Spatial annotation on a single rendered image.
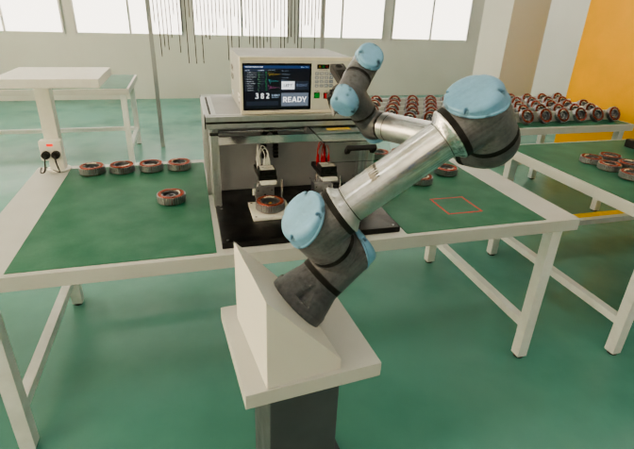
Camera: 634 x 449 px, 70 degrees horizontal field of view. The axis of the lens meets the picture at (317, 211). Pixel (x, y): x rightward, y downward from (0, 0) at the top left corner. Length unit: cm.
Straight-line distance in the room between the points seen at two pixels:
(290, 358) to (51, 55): 754
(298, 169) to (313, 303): 102
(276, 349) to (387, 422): 109
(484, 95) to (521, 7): 452
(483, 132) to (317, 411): 78
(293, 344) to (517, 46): 483
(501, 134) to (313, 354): 60
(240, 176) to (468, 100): 120
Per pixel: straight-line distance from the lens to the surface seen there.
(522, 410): 221
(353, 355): 112
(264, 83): 173
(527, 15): 551
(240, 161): 192
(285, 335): 96
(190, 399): 208
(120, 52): 805
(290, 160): 195
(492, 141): 99
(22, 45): 831
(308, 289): 105
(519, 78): 559
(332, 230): 94
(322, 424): 129
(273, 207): 167
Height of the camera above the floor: 149
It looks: 24 degrees down
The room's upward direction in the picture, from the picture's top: 2 degrees clockwise
